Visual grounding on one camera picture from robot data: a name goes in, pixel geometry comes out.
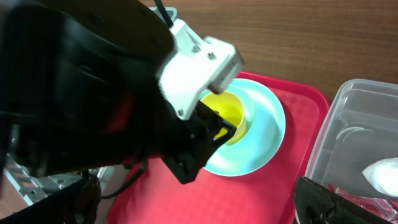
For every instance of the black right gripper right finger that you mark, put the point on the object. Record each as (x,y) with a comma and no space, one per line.
(316,204)

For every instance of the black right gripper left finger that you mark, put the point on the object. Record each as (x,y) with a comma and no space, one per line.
(77,203)

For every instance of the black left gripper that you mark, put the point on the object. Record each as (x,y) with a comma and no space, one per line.
(183,131)

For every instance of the yellow plastic cup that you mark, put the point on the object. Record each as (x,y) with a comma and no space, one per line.
(230,108)

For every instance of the white napkin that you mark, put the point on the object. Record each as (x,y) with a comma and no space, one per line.
(382,175)

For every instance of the red snack wrapper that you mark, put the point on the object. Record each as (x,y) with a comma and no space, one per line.
(386,209)

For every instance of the light blue plate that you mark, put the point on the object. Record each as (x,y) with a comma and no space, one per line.
(266,123)

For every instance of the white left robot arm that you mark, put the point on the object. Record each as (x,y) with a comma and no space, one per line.
(92,83)

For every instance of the grey dishwasher rack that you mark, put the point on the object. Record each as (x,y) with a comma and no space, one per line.
(34,189)

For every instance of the red plastic tray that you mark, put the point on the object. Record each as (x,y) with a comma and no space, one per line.
(264,196)

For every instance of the clear plastic bin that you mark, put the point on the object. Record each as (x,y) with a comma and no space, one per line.
(359,130)

